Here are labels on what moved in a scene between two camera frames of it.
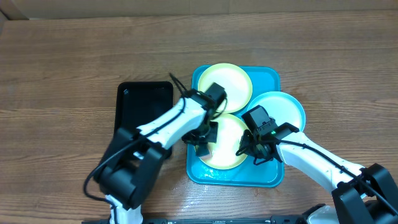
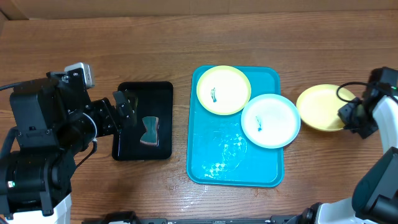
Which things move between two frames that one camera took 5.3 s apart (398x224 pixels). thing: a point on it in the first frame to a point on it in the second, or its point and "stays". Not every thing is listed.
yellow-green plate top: (237, 84) stays
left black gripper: (189, 139) to (127, 114)
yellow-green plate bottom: (224, 156) to (318, 106)
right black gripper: (248, 148) to (344, 116)
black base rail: (219, 221) stays
